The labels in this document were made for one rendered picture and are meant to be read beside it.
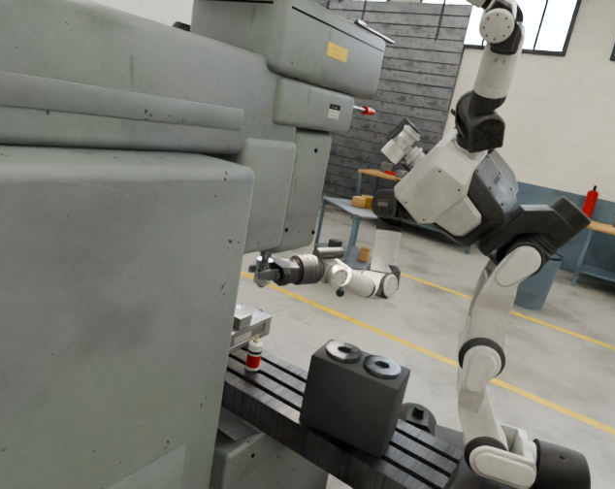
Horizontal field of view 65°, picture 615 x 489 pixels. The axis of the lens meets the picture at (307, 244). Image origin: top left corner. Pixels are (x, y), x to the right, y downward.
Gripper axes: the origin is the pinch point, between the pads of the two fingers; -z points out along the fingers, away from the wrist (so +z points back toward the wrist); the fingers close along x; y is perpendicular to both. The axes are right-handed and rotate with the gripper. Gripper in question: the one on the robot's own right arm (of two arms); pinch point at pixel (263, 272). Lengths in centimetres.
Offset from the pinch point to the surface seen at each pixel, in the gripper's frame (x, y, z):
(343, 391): 36.3, 16.6, 4.5
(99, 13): 33, -53, -53
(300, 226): 9.6, -16.1, 3.0
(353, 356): 33.5, 9.5, 8.0
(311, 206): 8.2, -21.3, 6.6
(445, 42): -498, -195, 602
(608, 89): -261, -150, 704
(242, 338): -9.6, 25.9, 2.1
